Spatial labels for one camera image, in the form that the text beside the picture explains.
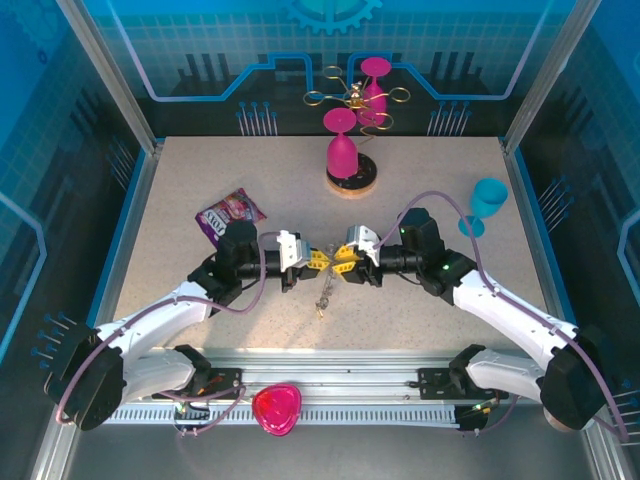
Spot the blue plastic goblet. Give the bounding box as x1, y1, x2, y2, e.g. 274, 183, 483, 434
458, 178, 510, 239

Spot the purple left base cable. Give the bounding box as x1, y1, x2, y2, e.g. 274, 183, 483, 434
159, 382, 249, 440

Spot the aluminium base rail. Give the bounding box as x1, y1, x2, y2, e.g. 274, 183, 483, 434
99, 347, 596, 406

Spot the pink heart-shaped container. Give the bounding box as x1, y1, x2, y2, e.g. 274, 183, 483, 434
251, 383, 303, 437

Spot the metal keyring with small rings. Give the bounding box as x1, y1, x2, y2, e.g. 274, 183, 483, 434
313, 243, 346, 314

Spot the aluminium frame post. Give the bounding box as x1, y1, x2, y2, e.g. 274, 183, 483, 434
499, 0, 601, 156
54, 0, 165, 154

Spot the aluminium table side rail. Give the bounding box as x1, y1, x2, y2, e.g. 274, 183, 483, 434
87, 142, 166, 351
501, 142, 576, 341

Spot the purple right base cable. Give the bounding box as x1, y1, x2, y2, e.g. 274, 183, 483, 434
459, 394, 519, 436

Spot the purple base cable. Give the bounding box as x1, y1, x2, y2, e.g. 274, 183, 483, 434
459, 394, 519, 436
159, 382, 249, 440

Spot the gold wire glass rack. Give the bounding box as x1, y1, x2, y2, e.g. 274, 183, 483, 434
302, 66, 407, 194

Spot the purple candy bag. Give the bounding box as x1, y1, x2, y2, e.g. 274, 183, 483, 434
194, 187, 268, 246

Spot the white slotted cable duct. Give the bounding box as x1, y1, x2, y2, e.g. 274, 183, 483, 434
109, 403, 461, 426

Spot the pink plastic goblet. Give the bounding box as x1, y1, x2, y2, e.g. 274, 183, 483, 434
322, 107, 360, 180

